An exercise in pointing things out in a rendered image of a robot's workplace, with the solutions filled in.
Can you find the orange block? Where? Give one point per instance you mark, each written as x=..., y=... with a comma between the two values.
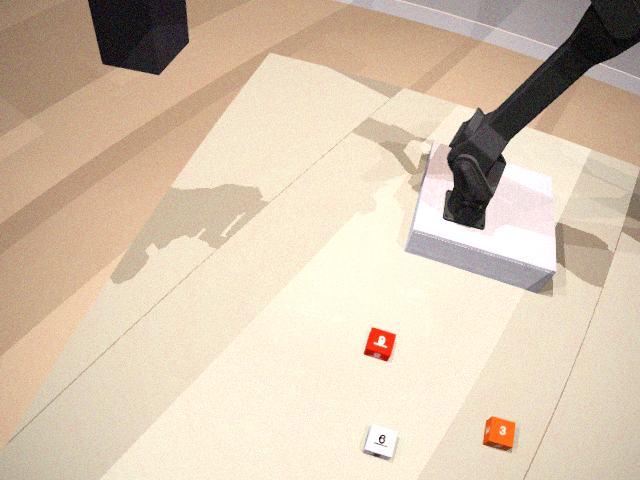
x=499, y=433

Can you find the red block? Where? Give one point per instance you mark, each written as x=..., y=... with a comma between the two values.
x=379, y=344

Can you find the pale pink block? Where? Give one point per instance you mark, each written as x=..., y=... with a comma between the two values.
x=380, y=442

